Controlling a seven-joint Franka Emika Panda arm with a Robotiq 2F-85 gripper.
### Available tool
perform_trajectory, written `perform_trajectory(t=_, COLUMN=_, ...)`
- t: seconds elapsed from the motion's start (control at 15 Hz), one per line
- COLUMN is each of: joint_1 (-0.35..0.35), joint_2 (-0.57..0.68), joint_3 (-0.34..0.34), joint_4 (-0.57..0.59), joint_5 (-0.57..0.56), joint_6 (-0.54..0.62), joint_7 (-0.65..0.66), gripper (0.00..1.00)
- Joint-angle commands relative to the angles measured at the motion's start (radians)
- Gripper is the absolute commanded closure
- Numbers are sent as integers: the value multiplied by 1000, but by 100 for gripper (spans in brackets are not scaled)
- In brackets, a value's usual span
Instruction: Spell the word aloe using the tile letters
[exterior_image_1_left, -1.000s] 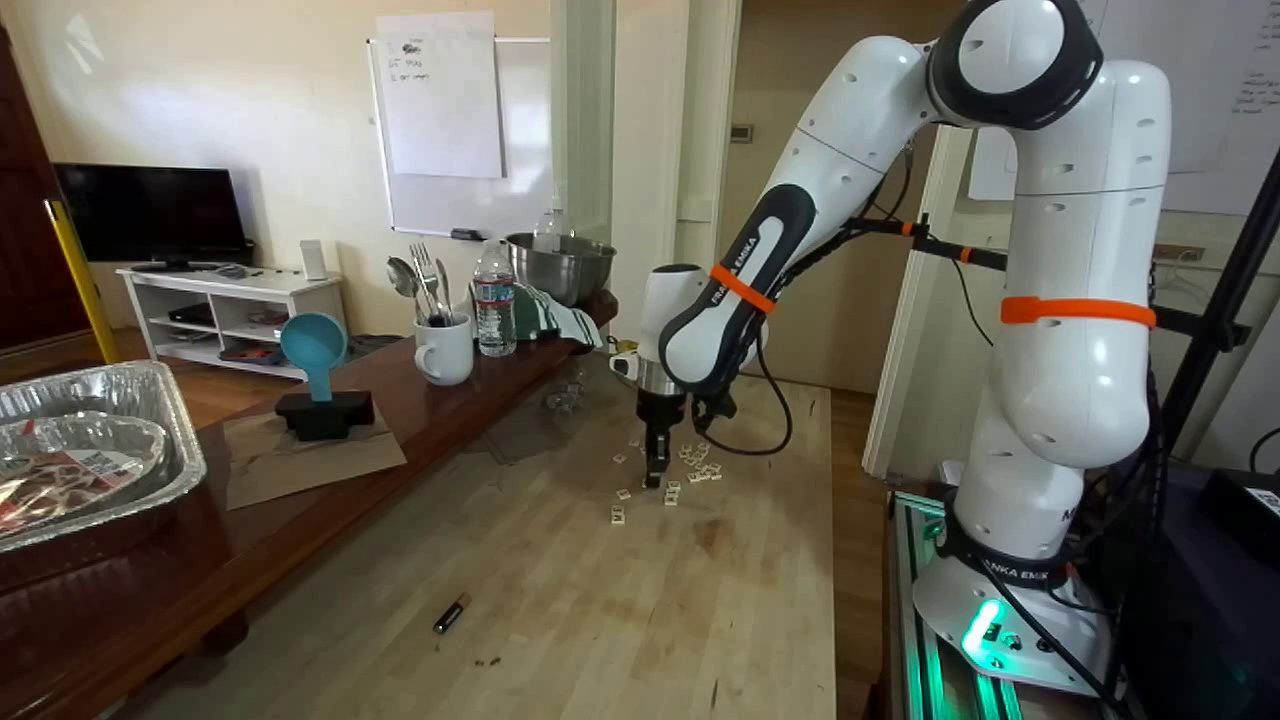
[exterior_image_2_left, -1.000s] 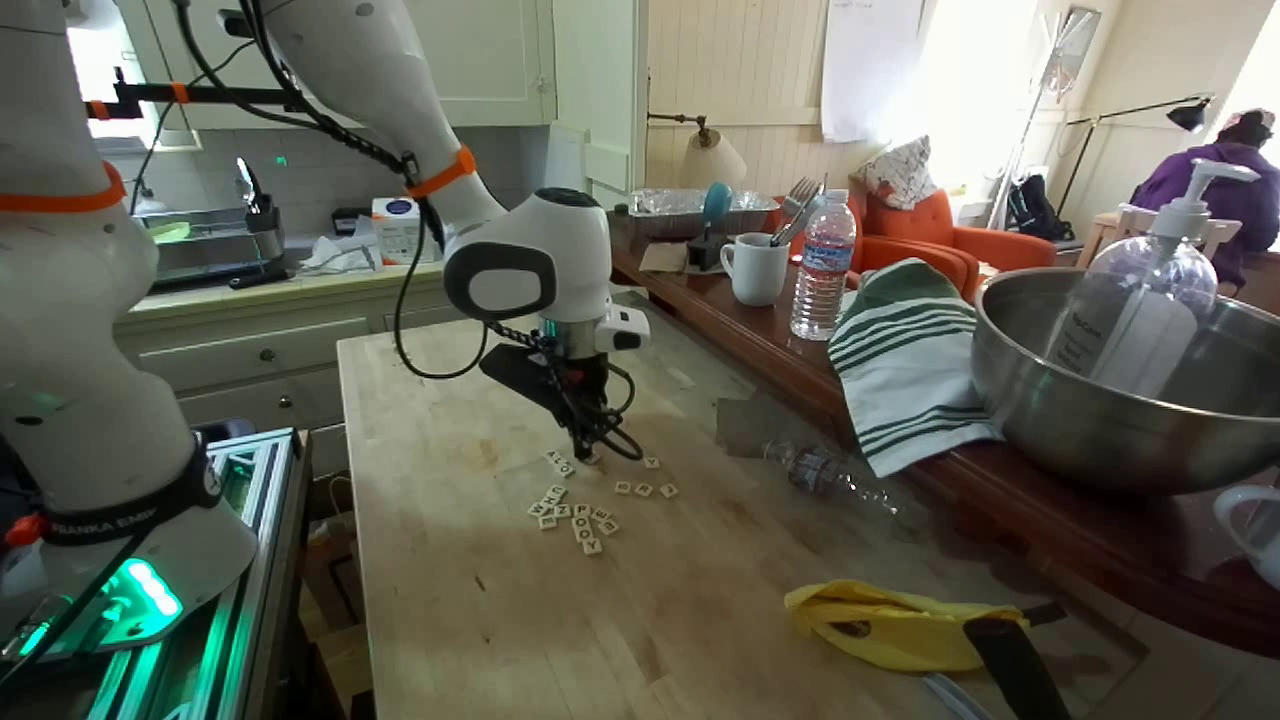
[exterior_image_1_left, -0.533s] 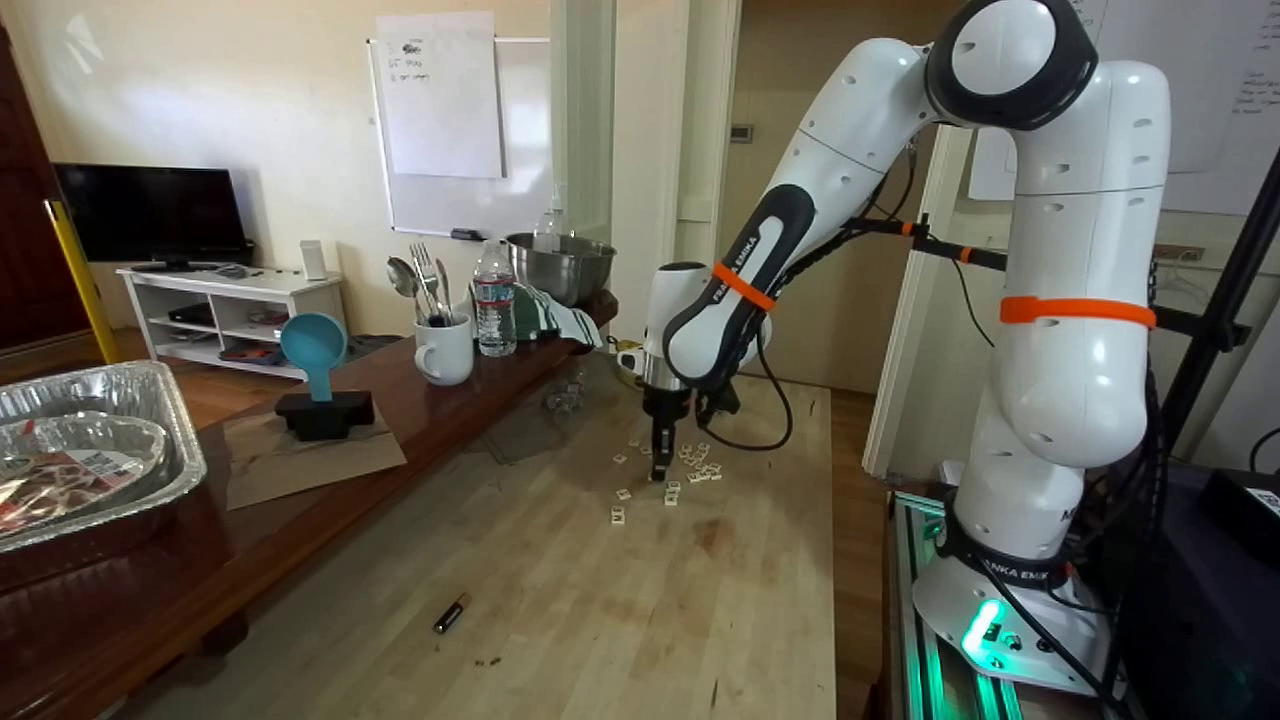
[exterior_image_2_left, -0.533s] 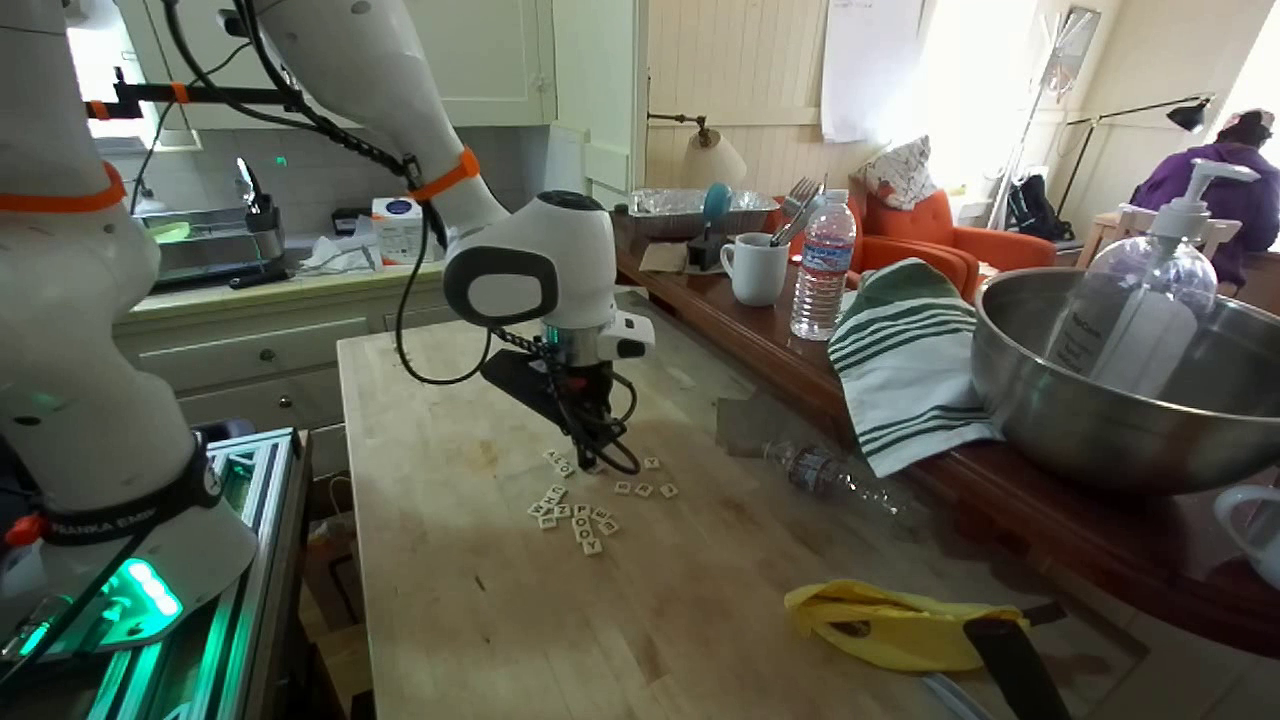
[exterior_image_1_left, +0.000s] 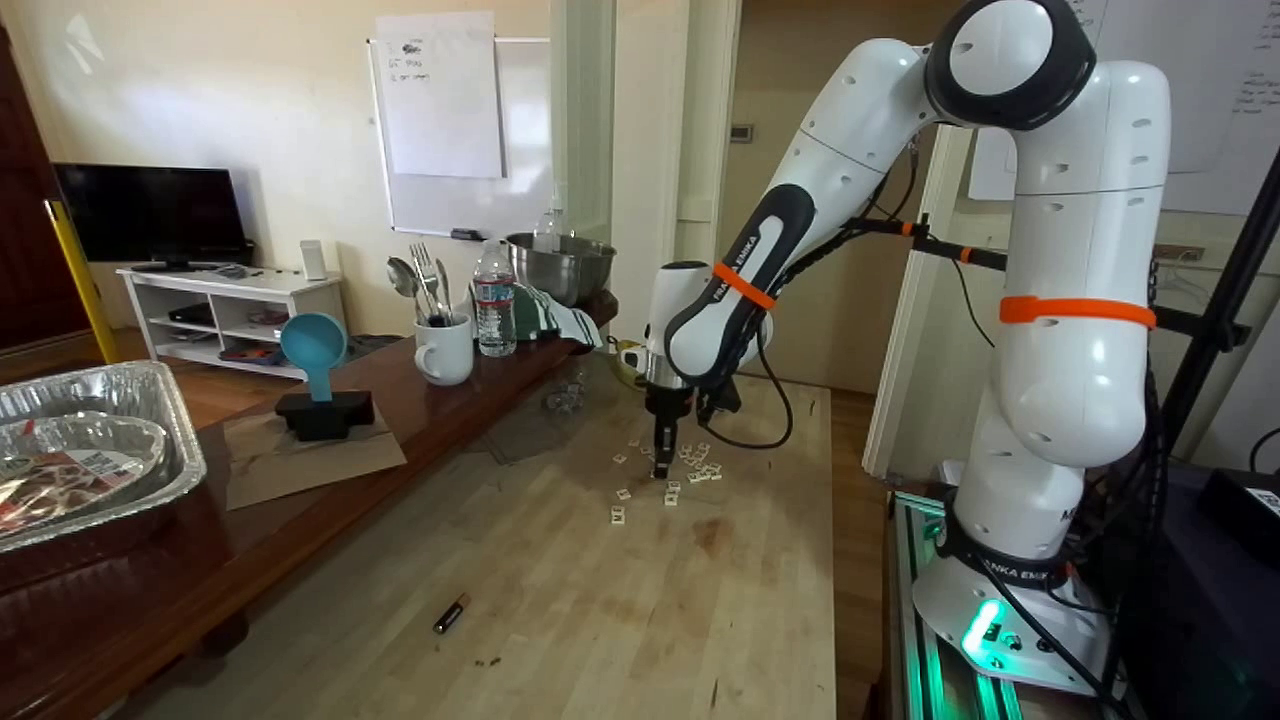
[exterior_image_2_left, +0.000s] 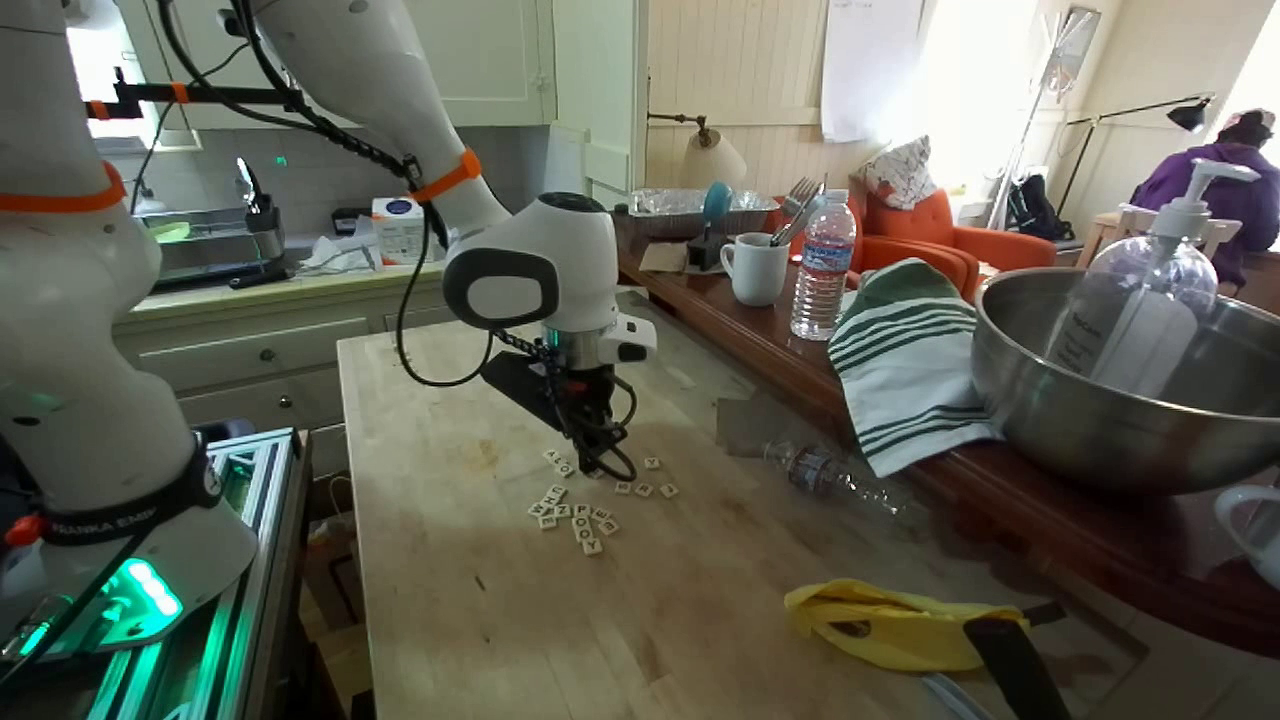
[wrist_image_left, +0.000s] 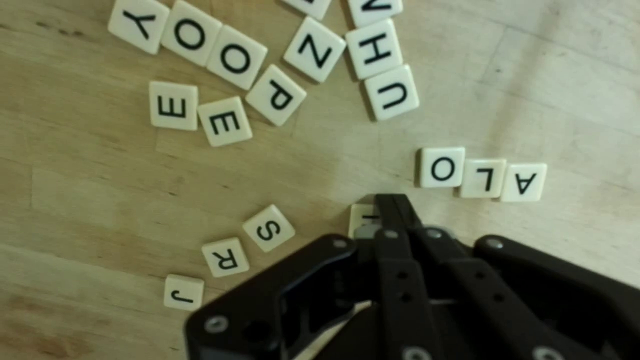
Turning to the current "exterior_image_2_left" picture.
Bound white hanging wall sheet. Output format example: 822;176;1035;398
818;0;932;146

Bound clear plastic water bottle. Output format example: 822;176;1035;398
784;185;866;348

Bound white wall cabinet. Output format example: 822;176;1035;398
413;0;563;133

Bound stainless steel counter appliance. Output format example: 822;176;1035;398
129;196;271;292

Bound white dust mop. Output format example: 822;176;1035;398
986;0;1109;231

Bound clear pump sanitizer bottle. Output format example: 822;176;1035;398
1040;152;1263;405

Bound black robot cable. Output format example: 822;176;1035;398
151;0;643;489

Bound table lamp with cream shade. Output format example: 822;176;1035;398
643;108;753;192

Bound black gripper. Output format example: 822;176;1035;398
535;360;631;475

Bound green striped white towel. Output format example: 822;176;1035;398
824;252;1007;484

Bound black rod with orange clamps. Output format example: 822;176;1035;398
80;71;291;120

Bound aluminium foil tray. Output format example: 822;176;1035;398
625;185;784;223

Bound person in purple shirt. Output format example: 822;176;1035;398
1119;102;1280;292

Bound orange armchair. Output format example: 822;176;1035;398
763;176;1066;305

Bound black backpack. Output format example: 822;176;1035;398
1005;173;1073;242

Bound stainless steel mixing bowl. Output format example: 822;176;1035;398
970;263;1280;498

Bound white paper towel roll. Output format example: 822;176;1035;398
367;192;432;268

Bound brown cardboard sheet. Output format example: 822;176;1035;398
631;236;699;279

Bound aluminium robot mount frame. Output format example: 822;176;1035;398
0;423;315;720

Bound black handled knife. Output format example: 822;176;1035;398
962;607;1079;720

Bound white drawer cabinet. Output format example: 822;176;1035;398
111;268;472;440

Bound patterned white pillow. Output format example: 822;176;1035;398
855;133;945;215

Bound white crumpled cloth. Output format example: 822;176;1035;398
297;215;386;279

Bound white ceramic mug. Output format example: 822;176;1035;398
1207;478;1280;595
717;226;798;310

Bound dark brown wooden side table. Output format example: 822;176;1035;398
606;202;1280;664

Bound black base block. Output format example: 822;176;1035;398
685;218;731;275

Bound black floor lamp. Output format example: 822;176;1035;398
1057;90;1220;226

